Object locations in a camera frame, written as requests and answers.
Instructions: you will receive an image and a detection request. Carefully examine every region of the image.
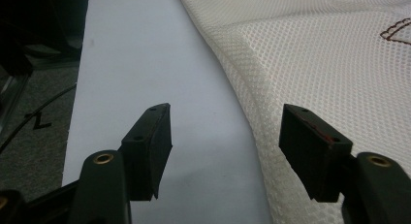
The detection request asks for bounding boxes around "black floor cable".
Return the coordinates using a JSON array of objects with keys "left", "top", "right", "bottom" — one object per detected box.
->
[{"left": 0, "top": 82, "right": 78, "bottom": 154}]

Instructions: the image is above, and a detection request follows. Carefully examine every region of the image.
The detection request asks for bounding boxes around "black metal stand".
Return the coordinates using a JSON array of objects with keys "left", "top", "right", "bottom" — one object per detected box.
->
[{"left": 0, "top": 0, "right": 91, "bottom": 77}]

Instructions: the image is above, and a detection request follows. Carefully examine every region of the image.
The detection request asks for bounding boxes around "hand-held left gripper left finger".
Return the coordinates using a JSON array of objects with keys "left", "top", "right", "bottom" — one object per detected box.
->
[{"left": 120, "top": 103, "right": 174, "bottom": 202}]

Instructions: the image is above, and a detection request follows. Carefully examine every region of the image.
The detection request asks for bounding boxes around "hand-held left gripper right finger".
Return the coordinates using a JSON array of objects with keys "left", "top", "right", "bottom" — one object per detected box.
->
[{"left": 278, "top": 103, "right": 354, "bottom": 204}]

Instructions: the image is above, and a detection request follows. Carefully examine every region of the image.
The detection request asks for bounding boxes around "white mesh laundry bag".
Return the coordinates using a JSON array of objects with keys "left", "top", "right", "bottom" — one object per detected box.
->
[{"left": 175, "top": 0, "right": 411, "bottom": 224}]

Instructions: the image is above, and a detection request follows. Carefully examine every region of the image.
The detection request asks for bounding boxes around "white table mat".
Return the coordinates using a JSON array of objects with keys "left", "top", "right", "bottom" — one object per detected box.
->
[{"left": 61, "top": 0, "right": 274, "bottom": 224}]

